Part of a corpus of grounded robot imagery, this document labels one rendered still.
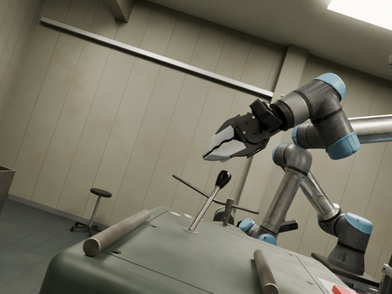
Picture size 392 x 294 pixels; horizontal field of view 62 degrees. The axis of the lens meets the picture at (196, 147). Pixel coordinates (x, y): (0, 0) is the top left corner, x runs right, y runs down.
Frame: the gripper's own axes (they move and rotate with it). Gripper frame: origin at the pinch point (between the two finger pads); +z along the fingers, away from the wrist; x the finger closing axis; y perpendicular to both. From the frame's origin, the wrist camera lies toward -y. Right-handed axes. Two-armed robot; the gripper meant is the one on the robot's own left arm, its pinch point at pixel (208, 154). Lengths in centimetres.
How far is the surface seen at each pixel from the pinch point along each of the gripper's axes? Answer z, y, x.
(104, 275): 22.9, -25.6, -14.5
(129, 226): 19.6, -13.3, -8.2
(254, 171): -119, 392, 64
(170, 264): 16.4, -17.2, -16.7
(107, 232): 21.4, -21.4, -9.2
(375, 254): -219, 453, -124
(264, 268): 4.2, -9.9, -24.2
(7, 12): 72, 257, 381
